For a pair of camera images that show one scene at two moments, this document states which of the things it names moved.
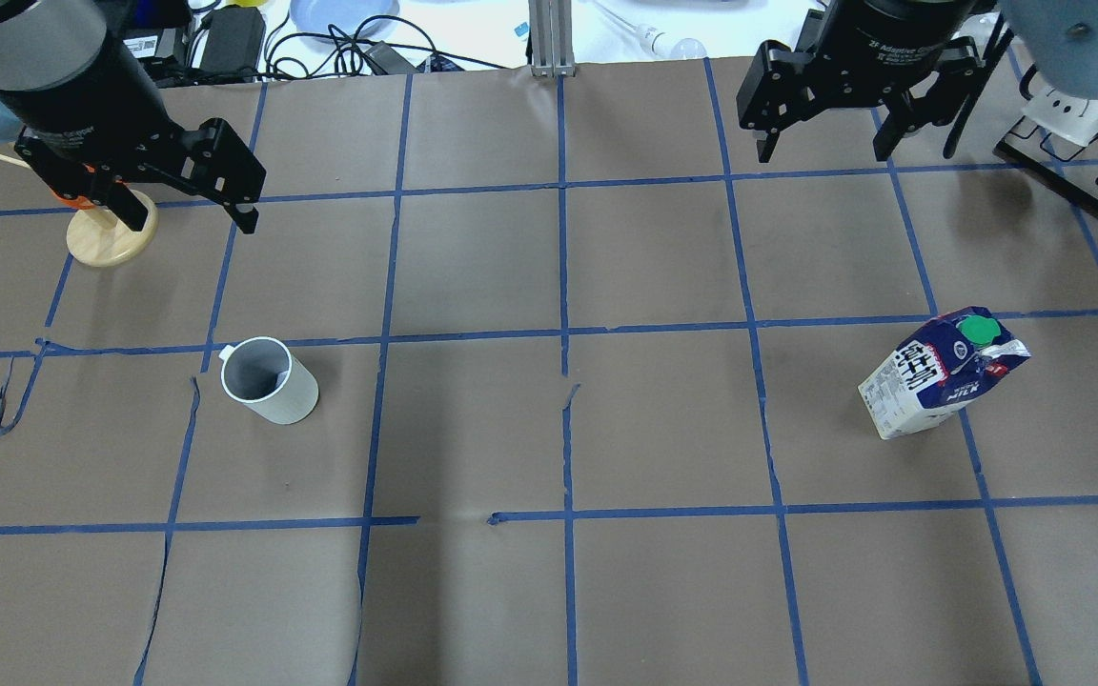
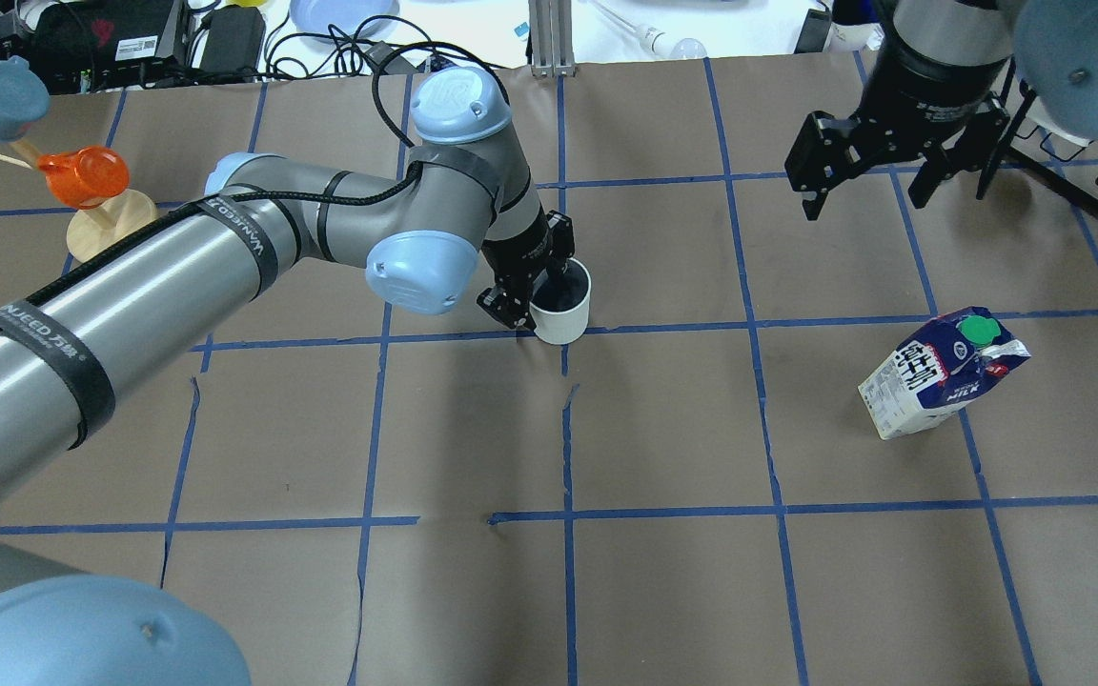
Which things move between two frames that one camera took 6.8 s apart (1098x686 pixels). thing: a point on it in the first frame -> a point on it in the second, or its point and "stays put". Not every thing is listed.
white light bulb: x=655 y=41 stays put
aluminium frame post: x=551 y=31 stays put
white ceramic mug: x=260 y=373 -> x=559 y=306
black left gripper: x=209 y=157 -> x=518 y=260
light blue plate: x=315 y=16 stays put
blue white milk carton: x=947 y=359 stays put
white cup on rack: x=1080 y=119 stays put
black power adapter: x=234 y=44 stays put
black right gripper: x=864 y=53 -> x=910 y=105
